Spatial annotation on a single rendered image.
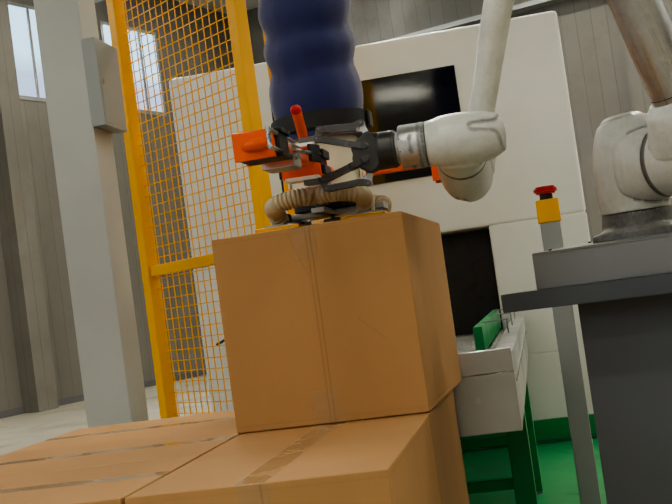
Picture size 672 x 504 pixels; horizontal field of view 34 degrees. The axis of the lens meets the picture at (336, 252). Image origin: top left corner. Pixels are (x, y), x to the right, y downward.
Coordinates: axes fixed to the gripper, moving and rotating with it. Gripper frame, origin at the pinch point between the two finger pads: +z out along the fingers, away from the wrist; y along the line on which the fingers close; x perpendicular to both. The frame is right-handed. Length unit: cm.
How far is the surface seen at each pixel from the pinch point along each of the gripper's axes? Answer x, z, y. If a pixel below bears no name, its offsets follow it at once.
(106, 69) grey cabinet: 136, 90, -59
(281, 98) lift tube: 22.0, 6.7, -17.8
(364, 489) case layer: -63, -16, 55
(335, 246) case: -0.4, -5.4, 17.7
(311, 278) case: -0.2, 0.3, 23.5
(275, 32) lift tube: 22.4, 6.3, -32.8
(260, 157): -33.6, -0.3, 2.5
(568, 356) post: 119, -50, 54
